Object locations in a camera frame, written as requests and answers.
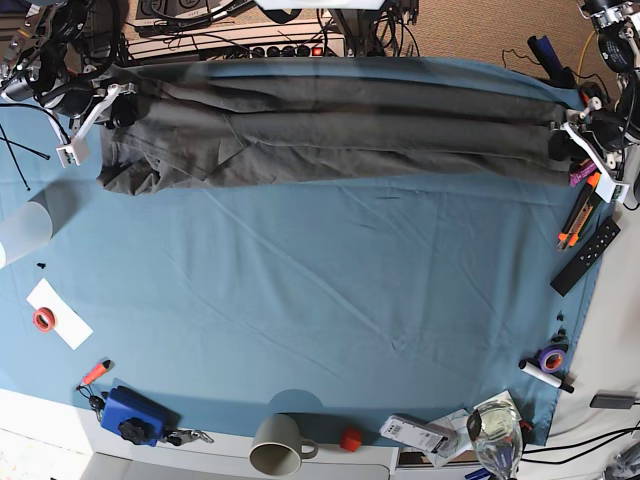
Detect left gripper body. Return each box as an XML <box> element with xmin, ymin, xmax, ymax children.
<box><xmin>556</xmin><ymin>97</ymin><xmax>638</xmax><ymax>181</ymax></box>

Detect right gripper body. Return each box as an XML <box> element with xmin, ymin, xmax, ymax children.
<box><xmin>42</xmin><ymin>82</ymin><xmax>138</xmax><ymax>145</ymax></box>

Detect grey T-shirt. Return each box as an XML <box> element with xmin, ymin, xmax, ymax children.
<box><xmin>98</xmin><ymin>64</ymin><xmax>570</xmax><ymax>196</ymax></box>

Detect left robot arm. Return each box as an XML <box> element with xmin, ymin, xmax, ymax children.
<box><xmin>562</xmin><ymin>1</ymin><xmax>639</xmax><ymax>188</ymax></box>

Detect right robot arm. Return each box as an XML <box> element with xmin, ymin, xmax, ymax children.
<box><xmin>1</xmin><ymin>1</ymin><xmax>140</xmax><ymax>144</ymax></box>

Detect orange black tool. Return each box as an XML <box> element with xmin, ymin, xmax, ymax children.
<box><xmin>579</xmin><ymin>81</ymin><xmax>609</xmax><ymax>106</ymax></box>

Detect black computer mouse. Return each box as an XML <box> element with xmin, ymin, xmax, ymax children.
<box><xmin>633</xmin><ymin>173</ymin><xmax>640</xmax><ymax>204</ymax></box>

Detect orange black utility knife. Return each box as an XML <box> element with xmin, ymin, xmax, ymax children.
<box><xmin>557</xmin><ymin>172</ymin><xmax>601</xmax><ymax>251</ymax></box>

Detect black remote control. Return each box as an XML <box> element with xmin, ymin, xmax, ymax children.
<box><xmin>550</xmin><ymin>216</ymin><xmax>621</xmax><ymax>296</ymax></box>

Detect frosted plastic cup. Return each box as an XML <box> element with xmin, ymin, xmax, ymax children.
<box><xmin>1</xmin><ymin>201</ymin><xmax>53</xmax><ymax>268</ymax></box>

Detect purple tape roll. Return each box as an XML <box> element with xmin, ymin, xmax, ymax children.
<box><xmin>537</xmin><ymin>345</ymin><xmax>567</xmax><ymax>374</ymax></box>

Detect black power strip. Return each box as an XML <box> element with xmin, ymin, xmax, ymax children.
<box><xmin>249</xmin><ymin>40</ymin><xmax>345</xmax><ymax>58</ymax></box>

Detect red tape roll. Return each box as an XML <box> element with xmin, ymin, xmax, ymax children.
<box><xmin>32</xmin><ymin>307</ymin><xmax>56</xmax><ymax>333</ymax></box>

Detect white paper sheet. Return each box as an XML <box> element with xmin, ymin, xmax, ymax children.
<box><xmin>27</xmin><ymin>278</ymin><xmax>93</xmax><ymax>350</ymax></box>

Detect white black marker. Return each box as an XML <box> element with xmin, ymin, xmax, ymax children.
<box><xmin>518</xmin><ymin>360</ymin><xmax>575</xmax><ymax>394</ymax></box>

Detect orange marker pen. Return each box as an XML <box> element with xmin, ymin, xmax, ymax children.
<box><xmin>76</xmin><ymin>359</ymin><xmax>112</xmax><ymax>391</ymax></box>

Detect blue table cloth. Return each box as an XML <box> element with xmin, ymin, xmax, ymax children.
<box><xmin>1</xmin><ymin>108</ymin><xmax>597</xmax><ymax>444</ymax></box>

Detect clear wine glass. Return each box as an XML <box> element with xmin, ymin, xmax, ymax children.
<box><xmin>467</xmin><ymin>399</ymin><xmax>524</xmax><ymax>480</ymax></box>

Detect blue clamp block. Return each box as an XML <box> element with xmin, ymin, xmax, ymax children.
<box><xmin>100</xmin><ymin>386</ymin><xmax>169</xmax><ymax>447</ymax></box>

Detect white barcode box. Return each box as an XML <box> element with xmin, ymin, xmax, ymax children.
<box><xmin>379</xmin><ymin>415</ymin><xmax>453</xmax><ymax>453</ymax></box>

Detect metal carabiner keys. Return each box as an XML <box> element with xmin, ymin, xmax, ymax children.
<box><xmin>161</xmin><ymin>429</ymin><xmax>214</xmax><ymax>447</ymax></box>

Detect red cube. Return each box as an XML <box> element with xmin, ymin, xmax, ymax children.
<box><xmin>339</xmin><ymin>427</ymin><xmax>363</xmax><ymax>452</ymax></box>

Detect grey ceramic mug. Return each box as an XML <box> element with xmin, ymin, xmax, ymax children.
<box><xmin>248</xmin><ymin>414</ymin><xmax>318</xmax><ymax>477</ymax></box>

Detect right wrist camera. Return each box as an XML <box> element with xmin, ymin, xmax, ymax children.
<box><xmin>56</xmin><ymin>140</ymin><xmax>90</xmax><ymax>168</ymax></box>

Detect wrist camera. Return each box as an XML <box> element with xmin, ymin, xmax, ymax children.
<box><xmin>56</xmin><ymin>140</ymin><xmax>90</xmax><ymax>168</ymax></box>
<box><xmin>595</xmin><ymin>177</ymin><xmax>630</xmax><ymax>203</ymax></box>

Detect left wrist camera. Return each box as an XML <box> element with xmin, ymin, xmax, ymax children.
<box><xmin>595</xmin><ymin>177</ymin><xmax>630</xmax><ymax>203</ymax></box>

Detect black cable tie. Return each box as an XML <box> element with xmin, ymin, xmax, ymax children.
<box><xmin>0</xmin><ymin>125</ymin><xmax>51</xmax><ymax>192</ymax></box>

